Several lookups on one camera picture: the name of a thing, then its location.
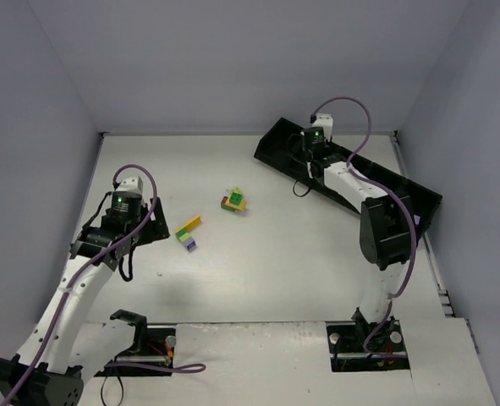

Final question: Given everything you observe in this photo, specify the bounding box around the green yellow brown lego stack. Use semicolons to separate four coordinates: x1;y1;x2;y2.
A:
220;192;247;212

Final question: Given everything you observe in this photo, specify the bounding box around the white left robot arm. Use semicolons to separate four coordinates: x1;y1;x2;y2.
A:
0;176;169;405

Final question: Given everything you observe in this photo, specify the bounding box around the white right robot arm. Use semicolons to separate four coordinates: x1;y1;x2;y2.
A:
293;127;417;343

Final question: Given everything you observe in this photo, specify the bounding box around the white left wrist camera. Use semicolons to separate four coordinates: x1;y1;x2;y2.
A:
114;176;143;198

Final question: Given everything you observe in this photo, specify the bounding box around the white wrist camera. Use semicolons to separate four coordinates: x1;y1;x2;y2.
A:
114;176;143;198
310;113;333;140

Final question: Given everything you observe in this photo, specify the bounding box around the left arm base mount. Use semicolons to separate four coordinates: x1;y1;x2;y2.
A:
95;325;176;377

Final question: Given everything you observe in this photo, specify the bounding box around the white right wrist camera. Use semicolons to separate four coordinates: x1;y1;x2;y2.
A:
310;113;333;140

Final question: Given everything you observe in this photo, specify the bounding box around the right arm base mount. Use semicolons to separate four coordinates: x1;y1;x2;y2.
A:
326;321;410;373

